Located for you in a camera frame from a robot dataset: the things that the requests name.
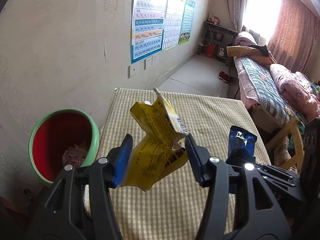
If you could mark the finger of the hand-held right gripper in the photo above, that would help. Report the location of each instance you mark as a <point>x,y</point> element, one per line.
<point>241,156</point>

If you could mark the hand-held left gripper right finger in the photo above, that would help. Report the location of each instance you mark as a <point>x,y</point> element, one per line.
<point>193,160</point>

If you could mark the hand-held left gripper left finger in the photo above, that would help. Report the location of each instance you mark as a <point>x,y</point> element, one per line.
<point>123,160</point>

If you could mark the blue snack wrapper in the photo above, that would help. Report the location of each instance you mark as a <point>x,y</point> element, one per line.
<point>242,137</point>

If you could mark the yellow snack wrapper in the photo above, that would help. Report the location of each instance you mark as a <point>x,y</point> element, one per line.
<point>155,135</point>

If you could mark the green red plastic bin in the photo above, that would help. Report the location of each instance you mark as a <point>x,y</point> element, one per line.
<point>50,135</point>

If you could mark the wooden chair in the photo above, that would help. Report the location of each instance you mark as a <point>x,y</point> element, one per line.
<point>291,140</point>

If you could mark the checkered tablecloth table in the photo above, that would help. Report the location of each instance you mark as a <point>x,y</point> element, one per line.
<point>212,120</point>

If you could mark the pink bed sheet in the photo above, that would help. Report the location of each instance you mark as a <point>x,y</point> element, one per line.
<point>246,90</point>

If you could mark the red shoe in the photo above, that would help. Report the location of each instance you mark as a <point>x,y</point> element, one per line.
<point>221,75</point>
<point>226,78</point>

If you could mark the pink blanket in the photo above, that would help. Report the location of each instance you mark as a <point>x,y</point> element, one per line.
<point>292,90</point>

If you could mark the orange pillow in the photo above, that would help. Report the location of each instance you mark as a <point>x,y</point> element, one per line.
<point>240,52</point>

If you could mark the small white container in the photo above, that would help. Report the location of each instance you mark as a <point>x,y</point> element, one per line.
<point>222,53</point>

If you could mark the dark clothing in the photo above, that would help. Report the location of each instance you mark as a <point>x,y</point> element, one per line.
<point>258,49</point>

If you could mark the small red bin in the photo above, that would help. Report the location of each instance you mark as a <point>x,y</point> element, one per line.
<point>210,50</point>

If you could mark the folded pink bedding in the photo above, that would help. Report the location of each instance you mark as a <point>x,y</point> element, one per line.
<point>246,39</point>

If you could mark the metal shelf desk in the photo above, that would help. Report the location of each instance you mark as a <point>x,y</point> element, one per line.
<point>225,30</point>

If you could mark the pink patterned curtain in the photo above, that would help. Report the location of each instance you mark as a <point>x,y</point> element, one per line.
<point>295,30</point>
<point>236,2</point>

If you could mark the red box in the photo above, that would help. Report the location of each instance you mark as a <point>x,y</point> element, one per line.
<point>216,21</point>

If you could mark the white wall socket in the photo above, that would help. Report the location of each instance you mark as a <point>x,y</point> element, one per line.
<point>148,63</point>
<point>132,71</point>
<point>154,60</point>

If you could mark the blue lettered wall poster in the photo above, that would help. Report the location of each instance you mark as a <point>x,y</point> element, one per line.
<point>148,25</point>

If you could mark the white chart wall poster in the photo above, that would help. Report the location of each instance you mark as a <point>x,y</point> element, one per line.
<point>172,22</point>

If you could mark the green number wall poster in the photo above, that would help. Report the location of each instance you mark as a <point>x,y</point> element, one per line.
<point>187,20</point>

